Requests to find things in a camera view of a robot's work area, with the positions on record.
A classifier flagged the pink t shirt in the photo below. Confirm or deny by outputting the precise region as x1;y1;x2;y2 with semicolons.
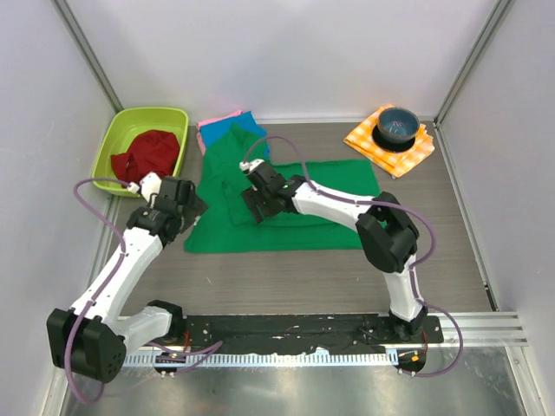
196;110;243;156

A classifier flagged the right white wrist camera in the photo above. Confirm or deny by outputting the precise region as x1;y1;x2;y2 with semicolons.
239;159;265;174

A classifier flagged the blue t shirt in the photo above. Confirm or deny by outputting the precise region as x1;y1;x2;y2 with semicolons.
201;111;266;150

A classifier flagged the green t shirt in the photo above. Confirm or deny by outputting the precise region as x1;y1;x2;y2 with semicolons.
184;123;381;254

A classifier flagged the perforated metal rail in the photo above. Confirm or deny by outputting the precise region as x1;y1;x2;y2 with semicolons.
123;348;398;369

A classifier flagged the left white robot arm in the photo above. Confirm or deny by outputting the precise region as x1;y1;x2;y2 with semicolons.
47;172;207;383

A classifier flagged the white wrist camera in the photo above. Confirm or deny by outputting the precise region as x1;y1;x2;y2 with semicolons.
239;159;265;174
126;172;161;201

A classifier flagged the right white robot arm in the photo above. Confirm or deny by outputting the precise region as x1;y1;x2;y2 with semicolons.
239;159;428;342

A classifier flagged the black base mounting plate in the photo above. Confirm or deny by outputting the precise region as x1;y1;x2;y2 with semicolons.
134;312;445;354

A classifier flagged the red t shirt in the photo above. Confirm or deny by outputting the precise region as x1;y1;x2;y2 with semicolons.
110;130;180;183

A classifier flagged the dark blue ceramic bowl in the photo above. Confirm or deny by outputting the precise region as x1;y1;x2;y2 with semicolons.
377;107;420;144

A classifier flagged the orange checkered cloth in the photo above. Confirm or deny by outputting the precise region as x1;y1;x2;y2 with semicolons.
343;105;434;179

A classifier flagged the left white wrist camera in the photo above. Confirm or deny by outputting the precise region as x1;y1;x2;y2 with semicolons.
126;172;161;201

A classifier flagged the lime green plastic basin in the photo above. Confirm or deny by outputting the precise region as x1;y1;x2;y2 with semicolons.
92;107;189;198

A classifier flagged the black saucer plate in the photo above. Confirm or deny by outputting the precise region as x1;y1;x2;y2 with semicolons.
372;121;420;153

